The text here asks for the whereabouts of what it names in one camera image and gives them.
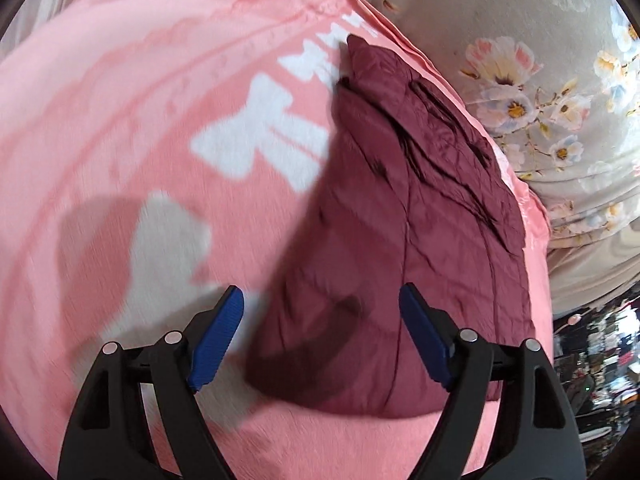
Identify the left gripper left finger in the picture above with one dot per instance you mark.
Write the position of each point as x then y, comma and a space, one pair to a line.
136, 416

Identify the maroon puffer jacket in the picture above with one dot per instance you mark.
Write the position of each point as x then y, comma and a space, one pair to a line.
412, 193

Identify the cluttered dark shelf items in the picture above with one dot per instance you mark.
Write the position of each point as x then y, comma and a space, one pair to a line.
596, 355

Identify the pink fleece blanket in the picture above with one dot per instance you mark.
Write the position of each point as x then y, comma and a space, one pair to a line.
154, 152

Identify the grey floral curtain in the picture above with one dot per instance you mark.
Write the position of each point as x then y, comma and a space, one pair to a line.
556, 85

